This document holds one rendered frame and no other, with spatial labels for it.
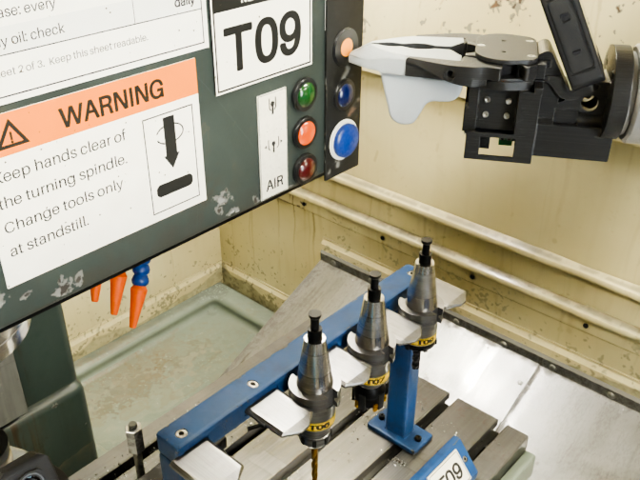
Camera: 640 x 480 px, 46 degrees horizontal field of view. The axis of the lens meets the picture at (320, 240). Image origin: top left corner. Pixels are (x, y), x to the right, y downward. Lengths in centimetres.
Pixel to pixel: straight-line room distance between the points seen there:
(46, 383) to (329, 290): 67
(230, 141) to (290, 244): 137
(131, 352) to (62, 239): 154
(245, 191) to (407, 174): 101
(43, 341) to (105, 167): 95
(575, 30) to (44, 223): 38
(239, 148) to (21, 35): 19
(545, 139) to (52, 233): 37
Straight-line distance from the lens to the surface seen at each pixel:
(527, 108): 59
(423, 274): 101
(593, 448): 151
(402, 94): 61
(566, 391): 156
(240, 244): 207
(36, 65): 45
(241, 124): 56
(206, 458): 85
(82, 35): 46
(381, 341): 96
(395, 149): 157
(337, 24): 61
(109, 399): 191
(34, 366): 144
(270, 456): 128
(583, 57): 59
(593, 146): 63
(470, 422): 136
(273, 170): 60
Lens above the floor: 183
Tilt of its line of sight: 31 degrees down
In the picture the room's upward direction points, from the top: straight up
